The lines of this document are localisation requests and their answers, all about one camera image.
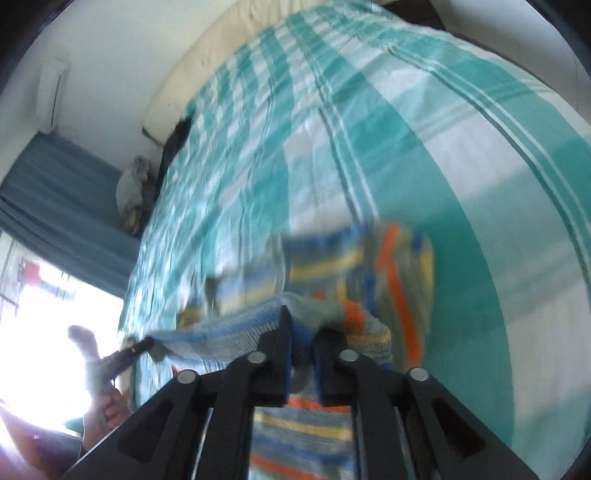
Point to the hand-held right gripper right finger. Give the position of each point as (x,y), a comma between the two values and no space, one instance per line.
(328,369)

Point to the teal plaid blanket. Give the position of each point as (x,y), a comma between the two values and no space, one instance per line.
(369,152)

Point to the cream headboard pillow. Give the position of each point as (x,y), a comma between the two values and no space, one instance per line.
(203,64)

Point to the dark cloth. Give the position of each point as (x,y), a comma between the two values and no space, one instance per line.
(175,143)

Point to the white wall air conditioner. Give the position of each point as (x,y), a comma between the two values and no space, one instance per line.
(51,94)

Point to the teal curtain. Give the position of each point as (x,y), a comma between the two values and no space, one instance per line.
(60,198)

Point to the bright window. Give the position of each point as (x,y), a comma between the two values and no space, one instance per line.
(51,323)

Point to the pile of folded clothes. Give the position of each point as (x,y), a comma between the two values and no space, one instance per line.
(131,194)

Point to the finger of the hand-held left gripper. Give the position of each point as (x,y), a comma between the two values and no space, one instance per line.
(134,349)

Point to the person's left hand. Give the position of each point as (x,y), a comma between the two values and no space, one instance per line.
(108,410)

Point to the dark wooden nightstand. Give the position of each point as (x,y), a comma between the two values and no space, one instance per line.
(415,9)

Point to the striped knit sweater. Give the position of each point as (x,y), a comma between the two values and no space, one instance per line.
(323,277)

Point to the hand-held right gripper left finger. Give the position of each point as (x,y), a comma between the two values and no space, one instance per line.
(277,364)

